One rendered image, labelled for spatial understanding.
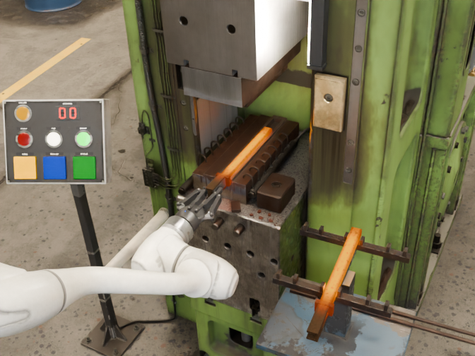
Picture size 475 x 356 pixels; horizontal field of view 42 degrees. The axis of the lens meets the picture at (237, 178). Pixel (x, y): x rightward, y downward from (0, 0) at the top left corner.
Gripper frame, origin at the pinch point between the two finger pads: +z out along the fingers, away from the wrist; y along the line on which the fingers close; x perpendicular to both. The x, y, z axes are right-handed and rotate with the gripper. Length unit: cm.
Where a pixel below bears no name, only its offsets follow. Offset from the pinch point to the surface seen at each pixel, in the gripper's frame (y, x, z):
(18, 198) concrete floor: -172, -101, 51
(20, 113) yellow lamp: -67, 17, -11
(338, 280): 48, 0, -21
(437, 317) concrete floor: 67, -102, 68
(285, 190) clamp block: 19.3, -2.2, 9.9
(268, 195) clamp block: 15.3, -2.2, 5.4
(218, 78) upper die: -0.1, 34.9, 6.2
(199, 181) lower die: -9.7, -4.5, 5.2
